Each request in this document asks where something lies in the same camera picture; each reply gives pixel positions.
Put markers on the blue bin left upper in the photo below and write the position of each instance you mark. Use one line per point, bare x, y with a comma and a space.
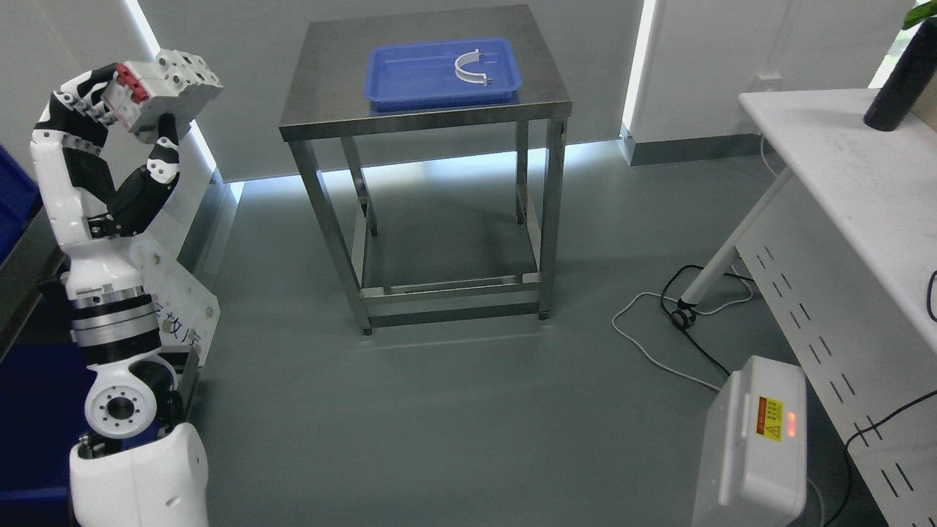
19, 202

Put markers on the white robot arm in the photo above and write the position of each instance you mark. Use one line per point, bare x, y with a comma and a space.
141, 464

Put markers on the grey red circuit breaker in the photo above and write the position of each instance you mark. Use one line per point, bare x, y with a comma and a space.
174, 82

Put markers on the stainless steel table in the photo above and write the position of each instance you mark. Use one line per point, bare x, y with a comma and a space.
448, 246

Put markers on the white printed board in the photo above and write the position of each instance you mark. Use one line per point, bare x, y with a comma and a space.
187, 312

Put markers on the blue bin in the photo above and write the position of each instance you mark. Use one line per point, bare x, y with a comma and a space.
43, 388
19, 202

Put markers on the blue plastic tray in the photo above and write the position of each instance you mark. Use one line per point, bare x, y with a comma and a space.
436, 74

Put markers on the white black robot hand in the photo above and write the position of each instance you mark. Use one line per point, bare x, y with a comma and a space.
86, 211

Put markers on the white device with warning label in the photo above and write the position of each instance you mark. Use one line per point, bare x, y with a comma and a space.
753, 469

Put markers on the white desk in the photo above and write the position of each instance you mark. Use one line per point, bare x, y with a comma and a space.
843, 249

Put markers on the blue bin lower left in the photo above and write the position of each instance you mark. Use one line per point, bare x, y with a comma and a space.
43, 388

